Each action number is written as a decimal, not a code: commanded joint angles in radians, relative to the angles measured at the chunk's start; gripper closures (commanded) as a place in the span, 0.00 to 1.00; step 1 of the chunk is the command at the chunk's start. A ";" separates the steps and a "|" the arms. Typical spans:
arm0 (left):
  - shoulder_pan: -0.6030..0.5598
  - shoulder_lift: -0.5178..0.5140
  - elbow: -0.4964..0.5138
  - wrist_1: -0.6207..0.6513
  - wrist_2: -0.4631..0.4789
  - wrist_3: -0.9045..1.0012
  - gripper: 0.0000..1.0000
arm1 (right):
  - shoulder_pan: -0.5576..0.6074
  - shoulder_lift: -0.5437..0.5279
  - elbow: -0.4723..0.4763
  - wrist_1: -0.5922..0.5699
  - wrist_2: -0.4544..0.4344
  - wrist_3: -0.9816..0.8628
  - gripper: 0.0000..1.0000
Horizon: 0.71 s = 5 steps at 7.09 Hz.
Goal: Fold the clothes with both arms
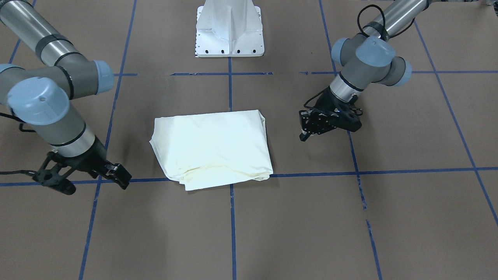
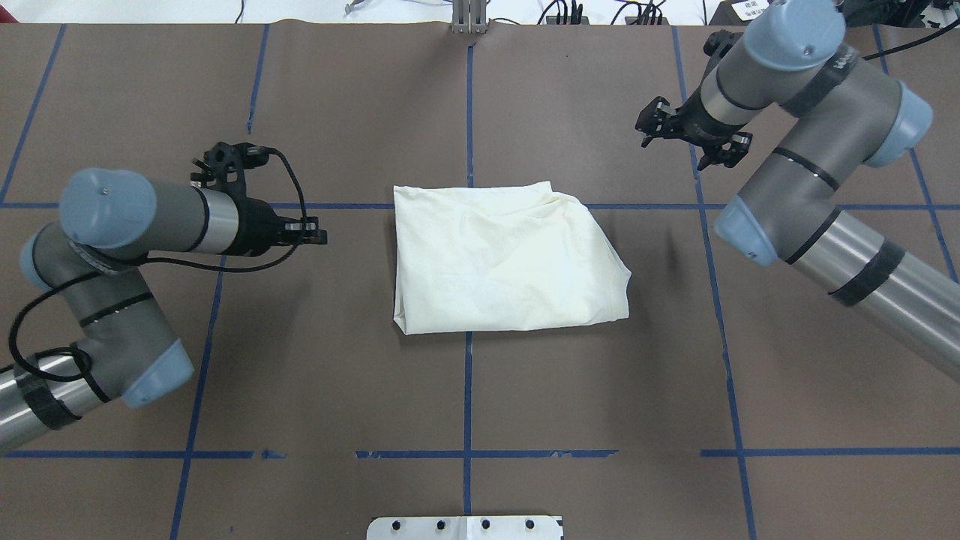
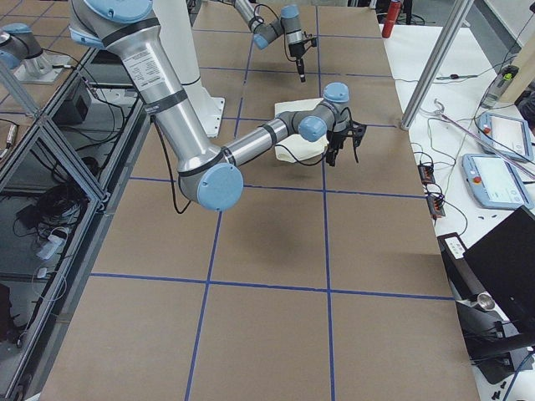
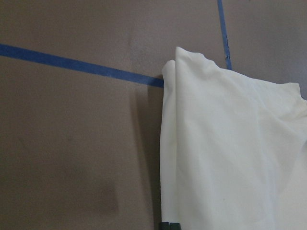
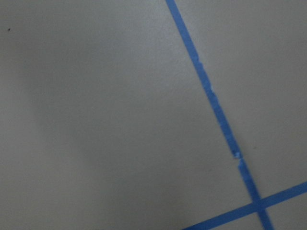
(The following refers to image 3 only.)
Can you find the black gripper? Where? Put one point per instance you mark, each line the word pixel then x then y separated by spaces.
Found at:
pixel 296 49
pixel 338 139

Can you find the cream long-sleeve cat shirt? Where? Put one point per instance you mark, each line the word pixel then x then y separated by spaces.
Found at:
pixel 295 147

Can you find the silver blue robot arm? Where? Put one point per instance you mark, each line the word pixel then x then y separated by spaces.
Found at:
pixel 207 174
pixel 286 25

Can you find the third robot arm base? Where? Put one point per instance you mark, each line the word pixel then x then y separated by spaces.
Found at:
pixel 22 53

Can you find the black orange electronics box far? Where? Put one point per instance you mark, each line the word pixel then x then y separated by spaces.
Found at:
pixel 426 173

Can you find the black orange electronics box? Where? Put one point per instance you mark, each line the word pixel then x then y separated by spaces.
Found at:
pixel 426 173
pixel 435 204

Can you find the black orange electronics box near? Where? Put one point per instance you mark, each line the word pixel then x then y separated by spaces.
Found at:
pixel 435 204

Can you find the red bottle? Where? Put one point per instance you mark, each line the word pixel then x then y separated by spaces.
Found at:
pixel 391 18

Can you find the white table cover sheet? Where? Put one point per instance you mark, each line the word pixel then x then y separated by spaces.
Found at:
pixel 444 126

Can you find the near blue teach pendant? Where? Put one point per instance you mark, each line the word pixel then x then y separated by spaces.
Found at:
pixel 494 183

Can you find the blue teach pendant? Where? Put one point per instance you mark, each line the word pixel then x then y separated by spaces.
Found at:
pixel 509 135
pixel 494 183

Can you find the far blue teach pendant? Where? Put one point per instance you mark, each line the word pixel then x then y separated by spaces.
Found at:
pixel 509 135

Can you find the aluminium frame post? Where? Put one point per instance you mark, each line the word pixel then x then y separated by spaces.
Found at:
pixel 445 39

